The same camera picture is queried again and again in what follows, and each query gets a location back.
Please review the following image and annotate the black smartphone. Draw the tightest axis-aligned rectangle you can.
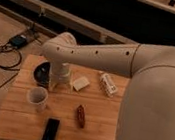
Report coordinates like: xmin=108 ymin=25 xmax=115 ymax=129
xmin=41 ymin=118 xmax=59 ymax=140

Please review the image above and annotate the wooden table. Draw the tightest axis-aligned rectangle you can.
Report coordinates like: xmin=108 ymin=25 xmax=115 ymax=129
xmin=0 ymin=55 xmax=129 ymax=140

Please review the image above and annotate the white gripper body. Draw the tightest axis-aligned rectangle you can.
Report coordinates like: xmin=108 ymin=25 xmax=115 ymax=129
xmin=48 ymin=62 xmax=71 ymax=92

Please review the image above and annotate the black power adapter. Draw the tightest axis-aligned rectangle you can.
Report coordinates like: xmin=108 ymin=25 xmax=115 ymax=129
xmin=9 ymin=34 xmax=28 ymax=48

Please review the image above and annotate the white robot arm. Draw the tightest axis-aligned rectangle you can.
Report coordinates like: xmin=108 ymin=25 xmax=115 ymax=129
xmin=42 ymin=32 xmax=175 ymax=140

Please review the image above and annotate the white patterned box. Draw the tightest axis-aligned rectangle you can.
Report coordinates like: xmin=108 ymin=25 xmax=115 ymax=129
xmin=100 ymin=72 xmax=118 ymax=97

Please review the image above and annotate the pale yellow sponge block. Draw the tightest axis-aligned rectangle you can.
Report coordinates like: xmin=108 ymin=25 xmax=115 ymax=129
xmin=73 ymin=77 xmax=90 ymax=91

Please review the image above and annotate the dark ceramic bowl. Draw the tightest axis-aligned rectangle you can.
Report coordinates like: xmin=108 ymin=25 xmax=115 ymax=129
xmin=33 ymin=61 xmax=50 ymax=88

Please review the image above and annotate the red brown pepper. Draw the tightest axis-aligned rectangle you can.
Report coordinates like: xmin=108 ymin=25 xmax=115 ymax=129
xmin=76 ymin=105 xmax=85 ymax=128

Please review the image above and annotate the white ceramic mug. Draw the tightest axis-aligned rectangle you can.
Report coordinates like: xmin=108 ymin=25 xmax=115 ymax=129
xmin=26 ymin=86 xmax=48 ymax=113

